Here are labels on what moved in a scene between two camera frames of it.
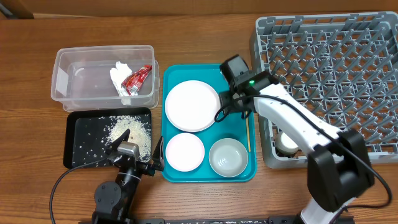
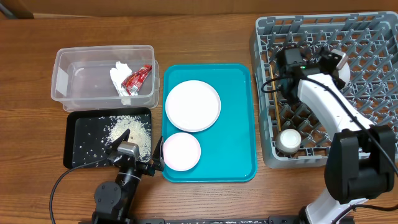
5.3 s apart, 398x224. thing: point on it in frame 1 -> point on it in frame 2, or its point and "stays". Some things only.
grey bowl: [228, 157] -> [344, 74]
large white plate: [191, 106] stays
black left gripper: [158, 160] stays
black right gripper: [229, 107] -> [338, 81]
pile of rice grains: [140, 126] stays
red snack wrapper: [134, 82] stays
